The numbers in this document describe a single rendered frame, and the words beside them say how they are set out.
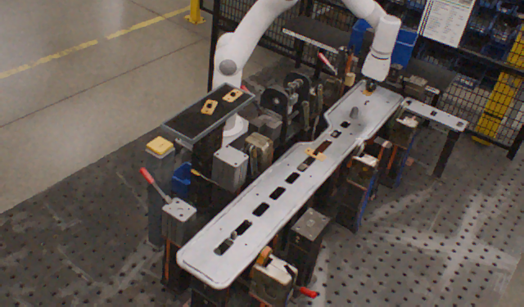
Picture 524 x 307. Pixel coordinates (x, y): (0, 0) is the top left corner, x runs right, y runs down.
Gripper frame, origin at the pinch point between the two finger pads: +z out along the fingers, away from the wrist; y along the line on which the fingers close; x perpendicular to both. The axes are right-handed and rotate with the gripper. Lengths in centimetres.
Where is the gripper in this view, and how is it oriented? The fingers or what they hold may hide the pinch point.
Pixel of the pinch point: (371, 86)
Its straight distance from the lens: 231.4
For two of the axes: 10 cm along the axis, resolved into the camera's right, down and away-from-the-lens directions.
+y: 8.3, 4.2, -3.8
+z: -1.2, 7.9, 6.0
